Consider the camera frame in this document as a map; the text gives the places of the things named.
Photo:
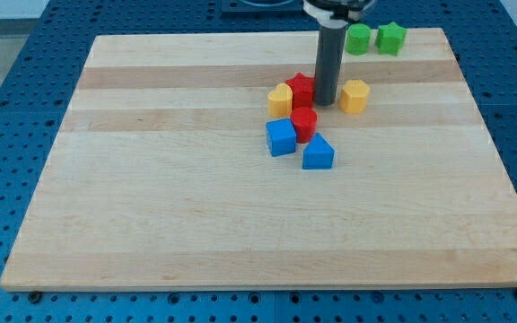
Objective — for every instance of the wooden board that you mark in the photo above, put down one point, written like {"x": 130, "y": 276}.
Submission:
{"x": 160, "y": 178}

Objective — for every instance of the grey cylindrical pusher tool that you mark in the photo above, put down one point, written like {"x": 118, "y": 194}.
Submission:
{"x": 331, "y": 42}

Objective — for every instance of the red cylinder block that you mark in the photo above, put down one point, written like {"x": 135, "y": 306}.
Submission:
{"x": 304, "y": 121}

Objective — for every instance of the red star block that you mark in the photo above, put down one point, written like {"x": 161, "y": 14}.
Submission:
{"x": 302, "y": 87}

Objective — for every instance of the yellow hexagon block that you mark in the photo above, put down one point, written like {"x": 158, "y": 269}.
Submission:
{"x": 354, "y": 96}

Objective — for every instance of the green cylinder block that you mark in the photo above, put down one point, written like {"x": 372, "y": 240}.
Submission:
{"x": 358, "y": 39}

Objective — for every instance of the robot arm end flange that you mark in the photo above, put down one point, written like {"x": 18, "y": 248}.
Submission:
{"x": 338, "y": 10}

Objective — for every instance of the green star block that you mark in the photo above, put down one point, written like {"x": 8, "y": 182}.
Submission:
{"x": 390, "y": 38}

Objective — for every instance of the blue cube block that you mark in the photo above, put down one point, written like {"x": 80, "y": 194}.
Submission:
{"x": 280, "y": 137}

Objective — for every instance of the yellow heart block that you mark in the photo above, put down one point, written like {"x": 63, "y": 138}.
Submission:
{"x": 280, "y": 101}

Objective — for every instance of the blue triangle block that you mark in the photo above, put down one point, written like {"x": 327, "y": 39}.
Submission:
{"x": 318, "y": 154}

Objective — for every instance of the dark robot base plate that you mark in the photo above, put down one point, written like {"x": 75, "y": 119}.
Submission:
{"x": 233, "y": 8}

